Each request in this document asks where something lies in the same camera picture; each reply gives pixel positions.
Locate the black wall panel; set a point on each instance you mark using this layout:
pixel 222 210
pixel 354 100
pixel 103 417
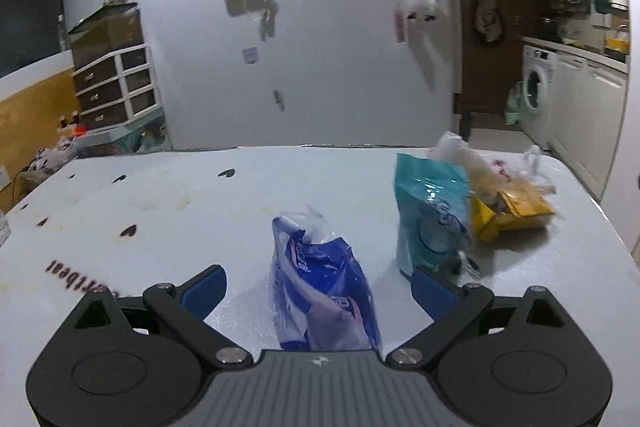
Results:
pixel 30 7

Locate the black floor appliance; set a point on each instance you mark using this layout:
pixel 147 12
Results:
pixel 465 124

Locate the black cooking pot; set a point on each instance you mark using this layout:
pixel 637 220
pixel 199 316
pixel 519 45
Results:
pixel 547 27

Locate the white washing machine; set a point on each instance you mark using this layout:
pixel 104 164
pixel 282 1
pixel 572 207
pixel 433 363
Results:
pixel 542 72

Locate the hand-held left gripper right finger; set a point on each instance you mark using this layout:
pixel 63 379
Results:
pixel 435 292

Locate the pink hanging tag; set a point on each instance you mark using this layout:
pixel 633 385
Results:
pixel 400 27

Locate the clear white plastic bag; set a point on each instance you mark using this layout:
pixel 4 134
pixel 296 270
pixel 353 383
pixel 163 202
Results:
pixel 465 162

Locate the grey hanging bag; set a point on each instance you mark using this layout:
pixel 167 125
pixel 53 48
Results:
pixel 487 14

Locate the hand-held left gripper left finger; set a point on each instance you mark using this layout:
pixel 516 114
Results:
pixel 202 289

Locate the green plastic bag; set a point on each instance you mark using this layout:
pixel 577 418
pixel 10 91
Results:
pixel 512 107

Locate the yellow kitchen container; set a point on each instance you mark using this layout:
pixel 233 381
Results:
pixel 617 41

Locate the teal printed cloth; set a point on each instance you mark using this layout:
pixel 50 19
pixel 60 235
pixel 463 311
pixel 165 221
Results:
pixel 125 137

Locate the brown wooden door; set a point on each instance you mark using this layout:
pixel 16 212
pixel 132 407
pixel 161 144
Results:
pixel 495 72

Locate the white kitchen base cabinets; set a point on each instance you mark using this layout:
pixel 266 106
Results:
pixel 590 117

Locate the white plush sheep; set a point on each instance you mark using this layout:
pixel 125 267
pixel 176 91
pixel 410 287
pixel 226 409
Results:
pixel 422 3

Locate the yellow snack packet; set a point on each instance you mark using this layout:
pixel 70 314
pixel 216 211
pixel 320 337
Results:
pixel 520 207

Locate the blue and white plastic bag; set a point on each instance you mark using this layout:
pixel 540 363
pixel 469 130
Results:
pixel 320 267

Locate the small wall label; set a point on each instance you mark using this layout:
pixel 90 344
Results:
pixel 250 55

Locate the white spotted soft toy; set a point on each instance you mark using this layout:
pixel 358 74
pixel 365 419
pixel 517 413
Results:
pixel 50 159

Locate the dark wall plug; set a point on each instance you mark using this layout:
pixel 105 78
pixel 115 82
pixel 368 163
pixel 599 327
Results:
pixel 278 99

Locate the orange red toy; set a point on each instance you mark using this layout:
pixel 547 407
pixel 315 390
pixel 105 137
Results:
pixel 75 129

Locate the glass tank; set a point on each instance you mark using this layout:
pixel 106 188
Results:
pixel 105 32

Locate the teal snack packet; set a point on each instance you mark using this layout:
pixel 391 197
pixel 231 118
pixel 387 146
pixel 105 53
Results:
pixel 425 192

